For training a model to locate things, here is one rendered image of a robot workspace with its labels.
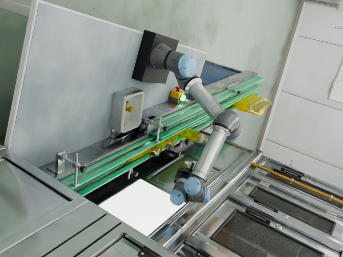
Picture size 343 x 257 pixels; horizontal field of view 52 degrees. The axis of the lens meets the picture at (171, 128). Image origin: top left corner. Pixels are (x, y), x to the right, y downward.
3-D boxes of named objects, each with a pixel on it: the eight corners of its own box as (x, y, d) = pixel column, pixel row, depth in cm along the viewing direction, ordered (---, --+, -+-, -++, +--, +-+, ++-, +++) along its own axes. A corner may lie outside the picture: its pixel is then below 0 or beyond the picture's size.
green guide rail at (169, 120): (152, 123, 214) (163, 128, 211) (152, 122, 214) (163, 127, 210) (257, 76, 352) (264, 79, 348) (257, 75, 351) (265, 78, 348)
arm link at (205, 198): (206, 199, 166) (184, 198, 169) (210, 205, 176) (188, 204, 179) (207, 183, 169) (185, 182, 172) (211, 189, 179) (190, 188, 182)
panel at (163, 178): (84, 215, 173) (139, 251, 158) (85, 210, 172) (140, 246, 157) (182, 153, 244) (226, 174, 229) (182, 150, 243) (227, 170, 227)
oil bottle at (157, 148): (157, 140, 229) (148, 156, 210) (159, 133, 227) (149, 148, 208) (166, 143, 228) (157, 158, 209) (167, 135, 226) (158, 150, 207)
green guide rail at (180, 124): (150, 134, 217) (161, 139, 214) (151, 133, 217) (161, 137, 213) (255, 83, 355) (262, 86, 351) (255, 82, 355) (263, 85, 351)
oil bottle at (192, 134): (173, 132, 243) (199, 144, 233) (174, 125, 241) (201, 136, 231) (177, 130, 247) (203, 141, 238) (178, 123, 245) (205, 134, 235)
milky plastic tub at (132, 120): (109, 128, 203) (121, 134, 199) (113, 92, 193) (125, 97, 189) (129, 121, 216) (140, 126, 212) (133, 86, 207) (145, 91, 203)
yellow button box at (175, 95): (168, 99, 248) (177, 102, 244) (170, 89, 245) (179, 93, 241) (174, 97, 253) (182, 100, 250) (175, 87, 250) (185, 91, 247)
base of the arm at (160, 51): (153, 41, 194) (168, 46, 190) (167, 43, 207) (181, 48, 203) (146, 68, 198) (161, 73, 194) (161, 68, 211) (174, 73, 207)
